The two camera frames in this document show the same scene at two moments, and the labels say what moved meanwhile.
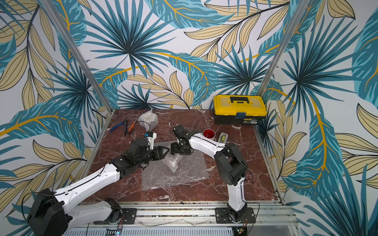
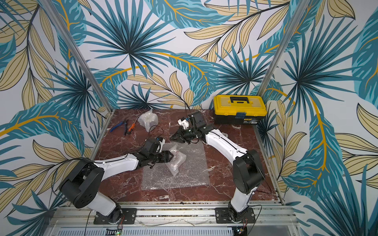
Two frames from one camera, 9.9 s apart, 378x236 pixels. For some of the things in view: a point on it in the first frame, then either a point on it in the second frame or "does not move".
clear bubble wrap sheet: (173, 169) does not move
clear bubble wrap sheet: (149, 119) does not move
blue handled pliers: (124, 121) does not move
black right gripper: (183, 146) → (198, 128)
